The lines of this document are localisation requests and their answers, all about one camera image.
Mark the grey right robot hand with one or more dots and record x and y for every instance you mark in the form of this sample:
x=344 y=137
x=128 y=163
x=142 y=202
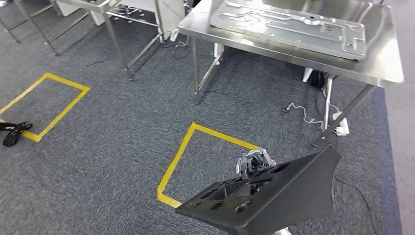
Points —
x=256 y=162

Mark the black plastic plate part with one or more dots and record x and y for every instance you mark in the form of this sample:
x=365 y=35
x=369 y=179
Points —
x=285 y=201

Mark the stainless steel workbench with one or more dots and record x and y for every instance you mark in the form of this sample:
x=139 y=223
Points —
x=379 y=48

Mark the white power strip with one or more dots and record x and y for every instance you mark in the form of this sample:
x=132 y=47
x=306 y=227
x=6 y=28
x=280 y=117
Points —
x=342 y=129

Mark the black wheel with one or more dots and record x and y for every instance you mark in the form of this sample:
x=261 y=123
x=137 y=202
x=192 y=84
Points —
x=317 y=79

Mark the stamped grey metal panel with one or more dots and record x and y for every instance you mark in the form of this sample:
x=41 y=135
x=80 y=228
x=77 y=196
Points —
x=275 y=29

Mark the black humanoid robot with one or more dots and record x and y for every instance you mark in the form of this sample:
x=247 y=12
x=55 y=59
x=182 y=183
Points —
x=16 y=133

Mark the steel frame table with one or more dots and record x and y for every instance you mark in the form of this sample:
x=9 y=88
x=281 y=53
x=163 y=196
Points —
x=49 y=43
x=97 y=5

